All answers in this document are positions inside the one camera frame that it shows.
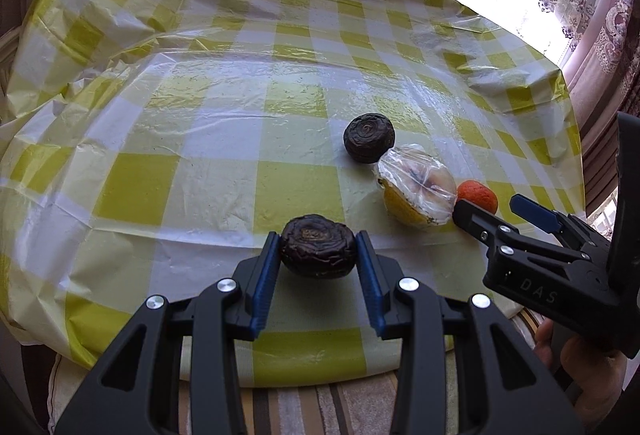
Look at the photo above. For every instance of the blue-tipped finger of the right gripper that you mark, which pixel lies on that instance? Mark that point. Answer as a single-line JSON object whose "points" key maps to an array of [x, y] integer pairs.
{"points": [[571, 231]]}

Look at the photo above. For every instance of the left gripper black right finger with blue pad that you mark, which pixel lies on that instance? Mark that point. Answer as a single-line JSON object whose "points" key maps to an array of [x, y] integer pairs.
{"points": [[459, 358]]}

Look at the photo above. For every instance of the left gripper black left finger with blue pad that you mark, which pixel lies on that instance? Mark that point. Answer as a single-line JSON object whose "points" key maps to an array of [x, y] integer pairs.
{"points": [[134, 386]]}

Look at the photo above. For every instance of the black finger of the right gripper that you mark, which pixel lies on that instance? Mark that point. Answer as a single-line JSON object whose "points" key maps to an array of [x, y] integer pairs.
{"points": [[505, 238]]}

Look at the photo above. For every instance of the small orange tangerine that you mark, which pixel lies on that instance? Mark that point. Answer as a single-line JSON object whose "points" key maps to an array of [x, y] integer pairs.
{"points": [[479, 194]]}

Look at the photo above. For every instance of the plastic yellow pear half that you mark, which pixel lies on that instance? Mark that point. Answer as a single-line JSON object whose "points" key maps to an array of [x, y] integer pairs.
{"points": [[418, 189]]}

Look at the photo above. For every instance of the dark wrinkled fruit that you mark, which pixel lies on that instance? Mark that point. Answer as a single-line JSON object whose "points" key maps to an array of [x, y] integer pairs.
{"points": [[368, 137], [314, 247]]}

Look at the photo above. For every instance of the person's right hand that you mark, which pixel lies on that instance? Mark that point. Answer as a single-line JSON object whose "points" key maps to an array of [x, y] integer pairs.
{"points": [[599, 376]]}

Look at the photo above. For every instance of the pink patterned drape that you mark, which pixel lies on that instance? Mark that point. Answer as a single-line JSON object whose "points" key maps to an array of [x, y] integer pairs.
{"points": [[603, 79]]}

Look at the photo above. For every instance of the yellow checkered plastic tablecloth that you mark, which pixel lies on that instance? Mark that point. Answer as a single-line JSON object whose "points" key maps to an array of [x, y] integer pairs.
{"points": [[147, 146]]}

